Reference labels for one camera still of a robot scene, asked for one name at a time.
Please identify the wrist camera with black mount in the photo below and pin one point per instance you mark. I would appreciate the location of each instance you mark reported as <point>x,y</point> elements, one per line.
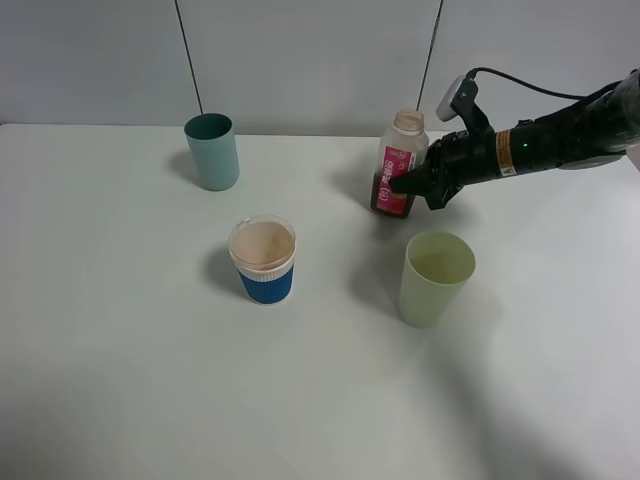
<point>459,101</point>

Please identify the teal plastic cup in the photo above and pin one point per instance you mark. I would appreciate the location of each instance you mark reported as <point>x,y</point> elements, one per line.
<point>212,143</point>

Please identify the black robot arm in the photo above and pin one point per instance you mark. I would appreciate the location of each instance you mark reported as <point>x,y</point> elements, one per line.
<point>594,130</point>

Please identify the light green plastic cup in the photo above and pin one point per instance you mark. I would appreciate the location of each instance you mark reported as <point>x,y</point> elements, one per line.
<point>436,267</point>

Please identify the drink bottle with pink label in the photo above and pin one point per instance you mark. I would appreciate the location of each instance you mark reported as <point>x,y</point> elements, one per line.
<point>402,148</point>

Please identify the glass cup with blue sleeve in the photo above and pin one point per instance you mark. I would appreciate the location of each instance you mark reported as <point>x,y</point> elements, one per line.
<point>263,249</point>

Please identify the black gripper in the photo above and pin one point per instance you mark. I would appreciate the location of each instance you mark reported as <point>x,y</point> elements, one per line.
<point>456,160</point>

